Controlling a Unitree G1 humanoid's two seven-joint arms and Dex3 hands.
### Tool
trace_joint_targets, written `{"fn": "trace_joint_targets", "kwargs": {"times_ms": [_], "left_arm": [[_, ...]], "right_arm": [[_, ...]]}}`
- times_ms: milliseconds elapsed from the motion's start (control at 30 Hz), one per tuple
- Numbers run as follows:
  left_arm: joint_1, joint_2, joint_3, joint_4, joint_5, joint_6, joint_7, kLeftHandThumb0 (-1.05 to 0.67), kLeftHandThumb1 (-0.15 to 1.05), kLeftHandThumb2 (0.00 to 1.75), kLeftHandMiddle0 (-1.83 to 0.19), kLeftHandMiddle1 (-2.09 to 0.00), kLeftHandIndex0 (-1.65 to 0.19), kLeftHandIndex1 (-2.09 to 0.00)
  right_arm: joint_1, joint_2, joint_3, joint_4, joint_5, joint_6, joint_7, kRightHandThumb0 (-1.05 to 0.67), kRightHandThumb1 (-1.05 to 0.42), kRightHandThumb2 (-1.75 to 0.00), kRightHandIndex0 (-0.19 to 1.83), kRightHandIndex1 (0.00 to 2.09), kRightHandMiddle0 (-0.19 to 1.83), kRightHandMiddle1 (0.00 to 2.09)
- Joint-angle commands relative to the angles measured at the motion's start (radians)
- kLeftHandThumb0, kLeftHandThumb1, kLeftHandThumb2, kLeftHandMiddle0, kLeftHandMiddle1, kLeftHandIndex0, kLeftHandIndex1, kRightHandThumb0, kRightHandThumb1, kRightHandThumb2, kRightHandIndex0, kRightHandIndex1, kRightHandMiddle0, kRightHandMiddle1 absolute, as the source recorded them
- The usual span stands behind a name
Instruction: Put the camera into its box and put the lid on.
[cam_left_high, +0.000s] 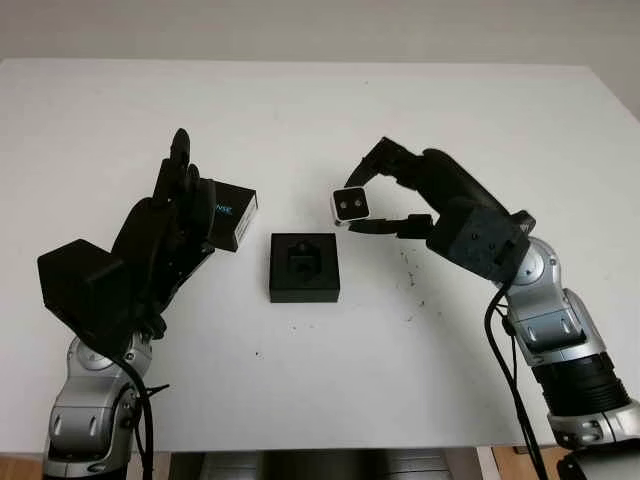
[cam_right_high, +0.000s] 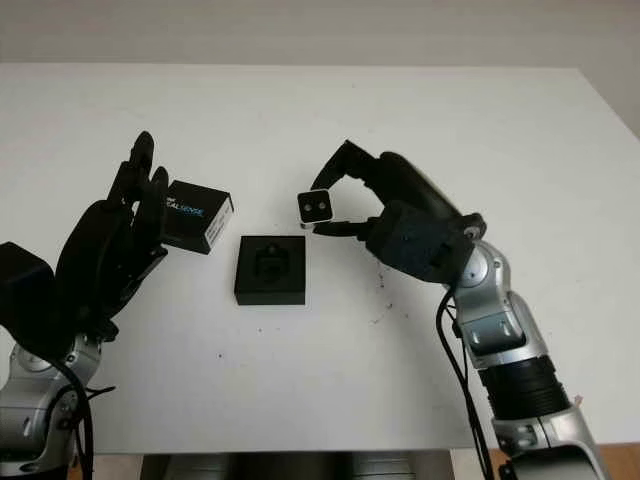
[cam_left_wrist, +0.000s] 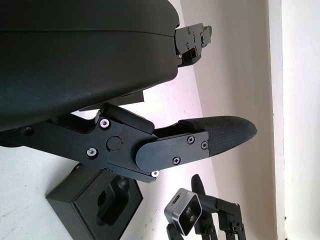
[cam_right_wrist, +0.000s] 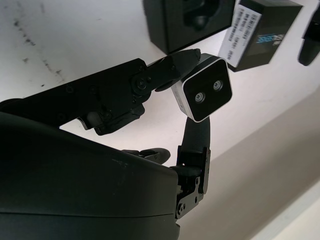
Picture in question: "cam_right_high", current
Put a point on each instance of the small silver depth camera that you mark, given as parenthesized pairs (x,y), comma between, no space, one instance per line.
(315,206)

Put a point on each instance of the black box base with insert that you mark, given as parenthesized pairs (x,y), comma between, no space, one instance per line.
(270,275)

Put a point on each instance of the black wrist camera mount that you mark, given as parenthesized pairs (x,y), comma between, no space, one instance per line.
(415,245)
(22,290)

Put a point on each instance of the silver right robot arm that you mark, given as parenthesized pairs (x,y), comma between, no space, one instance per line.
(510,340)

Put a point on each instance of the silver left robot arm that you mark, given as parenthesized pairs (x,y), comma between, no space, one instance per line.
(35,395)

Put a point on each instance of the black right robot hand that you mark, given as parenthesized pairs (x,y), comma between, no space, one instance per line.
(415,185)

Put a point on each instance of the dark grey robot torso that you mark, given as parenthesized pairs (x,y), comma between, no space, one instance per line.
(295,465)

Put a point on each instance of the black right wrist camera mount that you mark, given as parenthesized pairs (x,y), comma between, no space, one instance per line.
(415,245)

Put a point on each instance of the black RealSense box lid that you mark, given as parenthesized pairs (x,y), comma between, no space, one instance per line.
(192,215)

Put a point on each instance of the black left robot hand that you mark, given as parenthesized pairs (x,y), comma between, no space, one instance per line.
(95,250)

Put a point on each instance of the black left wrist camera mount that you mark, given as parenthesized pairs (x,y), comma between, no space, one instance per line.
(22,290)

